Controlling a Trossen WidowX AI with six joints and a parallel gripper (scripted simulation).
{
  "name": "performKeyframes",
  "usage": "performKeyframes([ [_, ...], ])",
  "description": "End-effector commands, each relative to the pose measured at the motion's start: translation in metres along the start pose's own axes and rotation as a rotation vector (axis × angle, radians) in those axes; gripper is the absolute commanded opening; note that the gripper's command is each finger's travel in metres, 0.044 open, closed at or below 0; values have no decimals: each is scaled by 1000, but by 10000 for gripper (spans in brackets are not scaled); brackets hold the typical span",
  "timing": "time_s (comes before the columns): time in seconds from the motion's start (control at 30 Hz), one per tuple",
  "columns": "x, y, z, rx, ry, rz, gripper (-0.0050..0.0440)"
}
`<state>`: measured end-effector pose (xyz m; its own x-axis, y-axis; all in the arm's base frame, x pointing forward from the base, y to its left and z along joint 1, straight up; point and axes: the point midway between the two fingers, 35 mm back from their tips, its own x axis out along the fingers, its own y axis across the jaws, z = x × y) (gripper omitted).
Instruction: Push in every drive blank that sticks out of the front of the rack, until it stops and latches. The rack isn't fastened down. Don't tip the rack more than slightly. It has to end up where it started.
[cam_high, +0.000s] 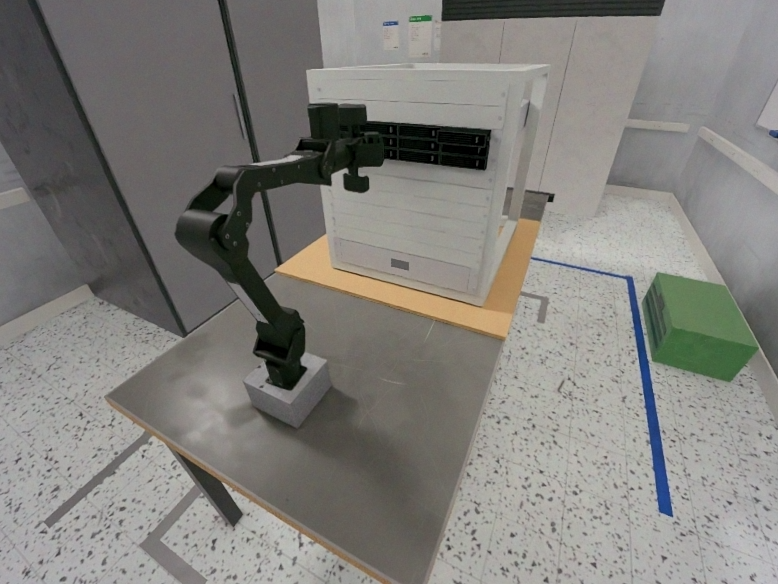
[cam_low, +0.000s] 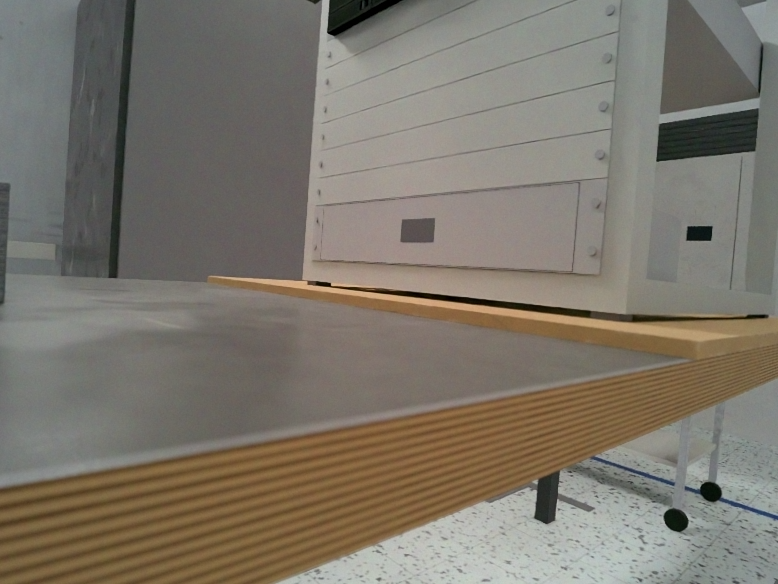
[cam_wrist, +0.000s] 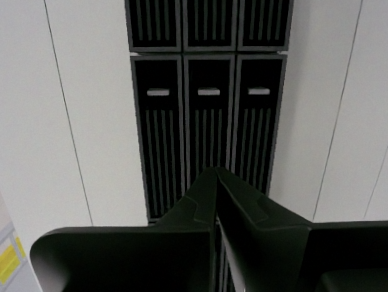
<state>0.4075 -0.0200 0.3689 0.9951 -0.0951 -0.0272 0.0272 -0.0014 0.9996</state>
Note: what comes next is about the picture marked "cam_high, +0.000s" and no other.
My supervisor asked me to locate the white rack cabinet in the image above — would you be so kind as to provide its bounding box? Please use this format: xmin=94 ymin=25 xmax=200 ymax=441
xmin=306 ymin=64 xmax=551 ymax=307

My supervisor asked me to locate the tan wooden board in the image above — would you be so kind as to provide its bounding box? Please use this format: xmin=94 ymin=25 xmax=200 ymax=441
xmin=275 ymin=218 xmax=541 ymax=340

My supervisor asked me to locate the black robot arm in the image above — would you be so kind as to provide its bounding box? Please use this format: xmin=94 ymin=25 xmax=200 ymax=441
xmin=175 ymin=103 xmax=384 ymax=391

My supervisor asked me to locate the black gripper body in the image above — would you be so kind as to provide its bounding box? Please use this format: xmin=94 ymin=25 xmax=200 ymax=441
xmin=336 ymin=103 xmax=370 ymax=193

